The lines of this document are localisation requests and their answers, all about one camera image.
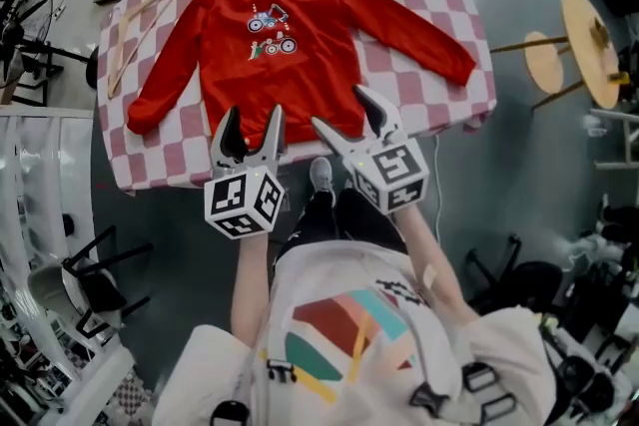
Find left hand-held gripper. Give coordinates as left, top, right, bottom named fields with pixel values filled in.
left=203, top=103, right=287, bottom=240

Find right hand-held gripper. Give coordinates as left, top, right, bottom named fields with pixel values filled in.
left=311, top=84, right=430, bottom=215

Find red long-sleeve shirt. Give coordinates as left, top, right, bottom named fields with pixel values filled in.
left=126, top=0, right=477, bottom=150

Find person's right forearm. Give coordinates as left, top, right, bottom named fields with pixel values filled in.
left=396, top=204, right=481, bottom=326

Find person's left forearm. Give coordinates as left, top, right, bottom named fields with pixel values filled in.
left=230, top=231, right=272, bottom=348

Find grey sneaker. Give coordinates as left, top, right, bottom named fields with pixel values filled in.
left=309, top=157, right=336, bottom=209

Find pink checkered tablecloth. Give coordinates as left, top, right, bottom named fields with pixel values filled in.
left=96, top=0, right=498, bottom=194

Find person's black trousers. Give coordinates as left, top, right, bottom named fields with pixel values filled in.
left=276, top=188, right=409, bottom=265

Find wooden clothes hanger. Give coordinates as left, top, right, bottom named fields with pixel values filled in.
left=107, top=0, right=197, bottom=100

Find white shelving rack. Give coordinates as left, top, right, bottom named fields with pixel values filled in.
left=0, top=106, right=97, bottom=368

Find black office chair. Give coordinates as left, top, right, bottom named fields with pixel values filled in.
left=465, top=233, right=566, bottom=316

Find round wooden side table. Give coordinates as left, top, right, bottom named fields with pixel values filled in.
left=489, top=0, right=631, bottom=111

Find large black standing fan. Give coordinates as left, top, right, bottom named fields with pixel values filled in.
left=0, top=0, right=102, bottom=92

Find small checkered cloth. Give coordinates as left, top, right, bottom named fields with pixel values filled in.
left=110, top=367, right=152, bottom=416

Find white cable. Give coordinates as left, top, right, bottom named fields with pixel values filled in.
left=431, top=134, right=446, bottom=246

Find grey chair with black frame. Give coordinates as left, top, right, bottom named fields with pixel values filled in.
left=27, top=225, right=155, bottom=341

